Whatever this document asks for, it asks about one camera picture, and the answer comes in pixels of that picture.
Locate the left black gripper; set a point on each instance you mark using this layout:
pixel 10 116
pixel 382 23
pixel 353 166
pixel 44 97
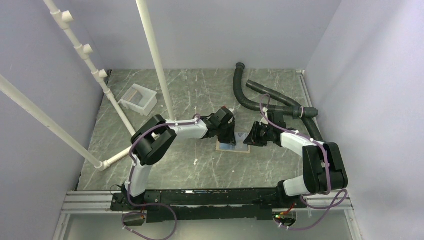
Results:
pixel 230 139

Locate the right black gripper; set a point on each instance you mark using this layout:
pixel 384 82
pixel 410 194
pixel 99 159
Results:
pixel 252 138

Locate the silver VIP credit card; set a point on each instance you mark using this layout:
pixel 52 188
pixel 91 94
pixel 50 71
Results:
pixel 240 138

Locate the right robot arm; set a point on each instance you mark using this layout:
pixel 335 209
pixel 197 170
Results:
pixel 323 167

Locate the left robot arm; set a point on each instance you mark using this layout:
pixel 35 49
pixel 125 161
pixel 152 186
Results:
pixel 151 142

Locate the white plastic card tray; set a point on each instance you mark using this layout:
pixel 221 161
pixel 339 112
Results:
pixel 147 104

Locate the cards stack in tray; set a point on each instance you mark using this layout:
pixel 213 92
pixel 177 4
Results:
pixel 133 96

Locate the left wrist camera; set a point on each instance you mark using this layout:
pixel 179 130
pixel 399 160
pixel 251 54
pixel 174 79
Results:
pixel 232 110

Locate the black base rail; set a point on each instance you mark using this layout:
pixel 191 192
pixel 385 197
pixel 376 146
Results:
pixel 161 205

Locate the white PVC pipe frame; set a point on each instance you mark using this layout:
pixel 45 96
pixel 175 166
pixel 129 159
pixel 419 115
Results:
pixel 63 20

